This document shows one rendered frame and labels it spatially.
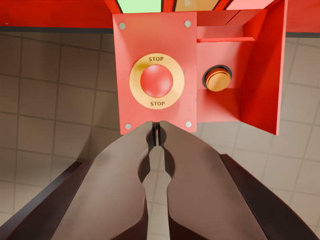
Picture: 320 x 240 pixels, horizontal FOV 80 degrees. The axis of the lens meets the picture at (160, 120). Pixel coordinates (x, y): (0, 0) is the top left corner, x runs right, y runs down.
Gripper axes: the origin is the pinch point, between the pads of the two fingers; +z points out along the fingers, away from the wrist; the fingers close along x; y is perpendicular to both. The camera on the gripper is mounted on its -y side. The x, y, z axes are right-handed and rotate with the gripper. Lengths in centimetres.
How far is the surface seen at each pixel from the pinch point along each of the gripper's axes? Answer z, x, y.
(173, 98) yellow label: 13.2, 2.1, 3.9
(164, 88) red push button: 11.0, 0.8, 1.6
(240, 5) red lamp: 15.0, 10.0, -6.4
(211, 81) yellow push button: 19.0, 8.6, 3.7
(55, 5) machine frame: 65, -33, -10
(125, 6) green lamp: 14.4, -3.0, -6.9
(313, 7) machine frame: 61, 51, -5
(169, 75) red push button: 11.6, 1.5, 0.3
